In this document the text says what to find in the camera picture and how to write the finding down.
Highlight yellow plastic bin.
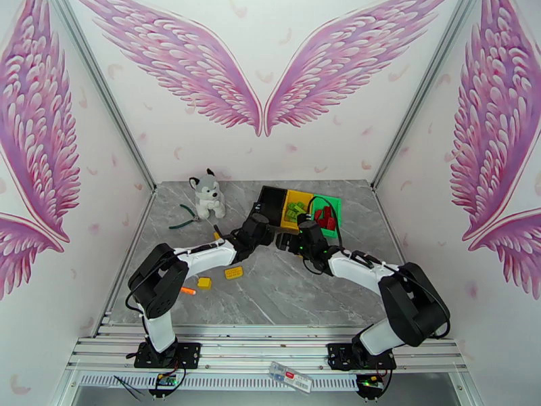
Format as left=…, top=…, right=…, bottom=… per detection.
left=280, top=189, right=316, bottom=232

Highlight black plastic bin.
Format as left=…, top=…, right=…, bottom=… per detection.
left=255, top=185, right=289, bottom=229

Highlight green plastic bin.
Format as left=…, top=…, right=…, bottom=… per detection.
left=310, top=195, right=342, bottom=240

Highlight grey husky plush toy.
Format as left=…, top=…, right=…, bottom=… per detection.
left=189, top=168, right=227, bottom=221

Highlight white label card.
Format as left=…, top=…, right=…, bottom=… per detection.
left=268, top=361, right=314, bottom=393

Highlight black circuit board green light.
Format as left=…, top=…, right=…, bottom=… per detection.
left=356, top=374, right=385, bottom=392

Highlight black tweezers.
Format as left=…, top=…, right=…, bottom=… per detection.
left=113, top=375, right=149, bottom=398

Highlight black left wrist camera cable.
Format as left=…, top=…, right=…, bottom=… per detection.
left=213, top=224, right=237, bottom=246

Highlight green handled pliers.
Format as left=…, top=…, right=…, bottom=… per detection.
left=168, top=204, right=202, bottom=231

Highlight aluminium rail frame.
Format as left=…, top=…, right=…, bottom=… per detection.
left=65, top=324, right=470, bottom=374

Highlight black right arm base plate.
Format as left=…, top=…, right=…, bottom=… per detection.
left=327, top=342, right=398, bottom=371

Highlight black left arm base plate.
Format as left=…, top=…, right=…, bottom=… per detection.
left=134, top=342, right=202, bottom=369

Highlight white slotted cable duct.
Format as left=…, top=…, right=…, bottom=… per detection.
left=78, top=374, right=360, bottom=392

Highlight aluminium frame post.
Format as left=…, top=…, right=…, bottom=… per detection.
left=47, top=0, right=158, bottom=191
left=373, top=0, right=483, bottom=191

